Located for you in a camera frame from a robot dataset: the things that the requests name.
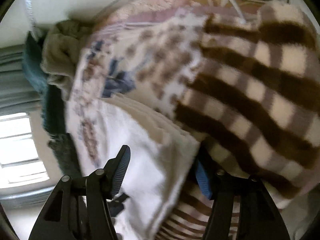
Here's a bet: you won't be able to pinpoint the white pants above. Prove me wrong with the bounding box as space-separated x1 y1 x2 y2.
82 97 201 240

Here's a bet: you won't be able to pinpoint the left grey-green curtain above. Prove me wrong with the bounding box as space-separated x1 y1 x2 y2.
1 186 54 209

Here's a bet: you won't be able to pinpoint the grey-green curtain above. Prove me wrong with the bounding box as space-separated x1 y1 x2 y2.
1 186 54 209
1 44 40 115

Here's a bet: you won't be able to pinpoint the dark teal velvet robe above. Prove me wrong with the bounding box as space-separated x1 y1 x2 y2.
42 85 82 178

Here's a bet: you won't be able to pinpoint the right grey-green curtain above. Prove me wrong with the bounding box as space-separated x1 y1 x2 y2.
1 44 40 115

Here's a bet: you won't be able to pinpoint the floral bed blanket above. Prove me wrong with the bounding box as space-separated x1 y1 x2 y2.
66 0 319 239

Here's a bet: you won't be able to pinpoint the dark teal pillow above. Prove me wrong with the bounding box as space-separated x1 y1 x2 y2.
22 31 48 95

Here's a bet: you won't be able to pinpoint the grey crumpled garment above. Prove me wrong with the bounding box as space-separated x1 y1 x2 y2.
40 20 92 101

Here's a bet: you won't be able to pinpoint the window with metal frame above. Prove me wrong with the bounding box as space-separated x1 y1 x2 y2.
1 113 49 189

